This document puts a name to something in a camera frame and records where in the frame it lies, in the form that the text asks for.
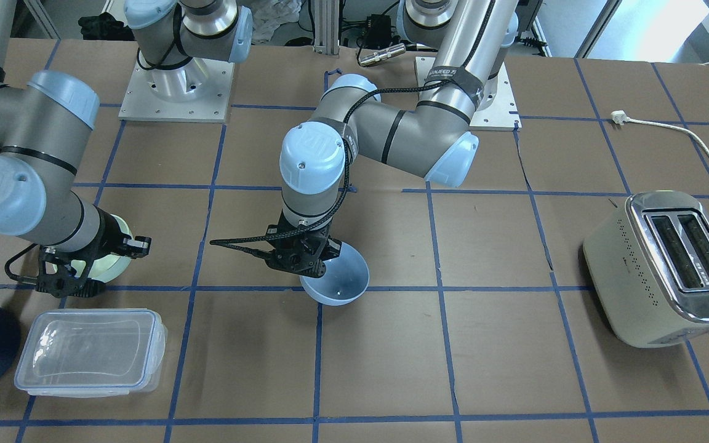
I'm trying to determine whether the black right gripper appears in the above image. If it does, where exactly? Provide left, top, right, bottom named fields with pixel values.
left=36, top=210, right=152, bottom=299

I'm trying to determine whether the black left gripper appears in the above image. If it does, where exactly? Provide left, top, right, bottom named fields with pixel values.
left=265, top=225, right=341, bottom=275

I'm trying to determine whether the green bowl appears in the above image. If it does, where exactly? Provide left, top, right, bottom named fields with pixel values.
left=71, top=214, right=132, bottom=283

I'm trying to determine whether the blue bowl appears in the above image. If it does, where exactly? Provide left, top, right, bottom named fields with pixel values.
left=299, top=242, right=371, bottom=306

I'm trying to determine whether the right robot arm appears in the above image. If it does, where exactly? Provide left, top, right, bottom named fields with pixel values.
left=0, top=1, right=253, bottom=298

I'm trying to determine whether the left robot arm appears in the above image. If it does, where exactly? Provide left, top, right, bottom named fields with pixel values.
left=254, top=1, right=518, bottom=277

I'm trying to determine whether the clear plastic food container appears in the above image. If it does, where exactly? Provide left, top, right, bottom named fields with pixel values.
left=14, top=308, right=168, bottom=398

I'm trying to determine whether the silver metal cylinder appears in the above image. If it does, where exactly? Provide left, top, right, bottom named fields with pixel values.
left=357, top=43, right=406, bottom=68

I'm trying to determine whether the silver toaster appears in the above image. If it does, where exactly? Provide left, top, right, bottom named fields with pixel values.
left=582, top=190, right=709, bottom=348

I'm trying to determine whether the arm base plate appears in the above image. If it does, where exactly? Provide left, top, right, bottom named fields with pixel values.
left=415, top=57, right=521, bottom=131
left=118, top=58, right=236, bottom=123

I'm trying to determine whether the white toaster power cord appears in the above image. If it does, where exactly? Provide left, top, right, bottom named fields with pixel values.
left=612, top=62, right=709, bottom=250

